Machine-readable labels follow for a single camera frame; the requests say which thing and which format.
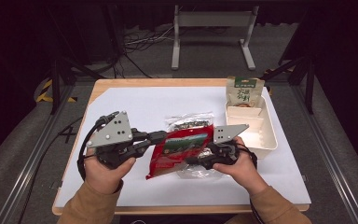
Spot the clear seaweed snack packet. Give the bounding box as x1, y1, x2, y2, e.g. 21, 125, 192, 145
165, 112, 228, 179

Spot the right hand-held gripper cable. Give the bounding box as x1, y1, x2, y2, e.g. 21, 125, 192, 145
238, 143, 259, 171

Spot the yellow black hazard tape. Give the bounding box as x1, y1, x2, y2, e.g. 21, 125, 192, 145
35, 78, 78, 104

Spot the hand-held gripper cable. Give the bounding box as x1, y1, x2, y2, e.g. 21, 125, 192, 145
238, 143, 259, 171
76, 110, 120, 182

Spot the aluminium floor rail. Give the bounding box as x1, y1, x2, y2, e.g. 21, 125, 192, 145
291, 83, 358, 224
0, 83, 76, 224

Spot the beige green snack packet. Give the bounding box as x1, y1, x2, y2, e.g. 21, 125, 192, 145
225, 76, 266, 108

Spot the person's right hand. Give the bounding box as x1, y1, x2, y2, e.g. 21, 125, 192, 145
212, 135, 269, 197

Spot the red snack packet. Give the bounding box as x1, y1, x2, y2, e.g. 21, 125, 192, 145
145, 123, 215, 181

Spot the person's left hand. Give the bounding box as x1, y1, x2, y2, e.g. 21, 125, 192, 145
83, 147, 137, 196

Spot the black metal stand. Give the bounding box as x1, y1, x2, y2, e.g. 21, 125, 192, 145
260, 54, 317, 116
47, 55, 107, 116

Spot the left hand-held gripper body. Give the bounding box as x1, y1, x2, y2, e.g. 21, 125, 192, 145
86, 110, 150, 171

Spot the left hand-held gripper cable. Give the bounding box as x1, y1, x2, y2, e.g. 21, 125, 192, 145
76, 110, 120, 182

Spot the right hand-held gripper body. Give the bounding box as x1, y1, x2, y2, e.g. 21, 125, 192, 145
199, 123, 250, 171

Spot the black floor cable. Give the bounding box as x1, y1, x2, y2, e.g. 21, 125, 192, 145
17, 116, 85, 224

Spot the white metal stand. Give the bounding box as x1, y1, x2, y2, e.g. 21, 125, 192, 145
171, 4, 260, 72

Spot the white divided tray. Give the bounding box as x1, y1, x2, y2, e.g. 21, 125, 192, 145
224, 92, 279, 160

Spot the white paper sheet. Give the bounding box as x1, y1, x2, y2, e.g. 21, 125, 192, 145
55, 86, 312, 208

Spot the bundle of floor cables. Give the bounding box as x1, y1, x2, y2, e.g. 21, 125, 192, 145
121, 23, 176, 54

